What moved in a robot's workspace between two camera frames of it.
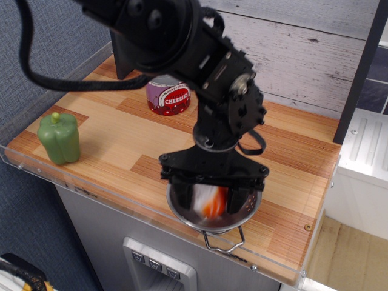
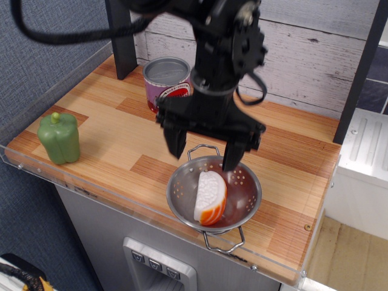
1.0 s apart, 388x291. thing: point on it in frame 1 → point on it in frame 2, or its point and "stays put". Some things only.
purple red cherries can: (168, 95) stays put
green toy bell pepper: (59, 134) stays put
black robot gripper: (231, 167) → (211, 114)
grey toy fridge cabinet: (126, 255) stays put
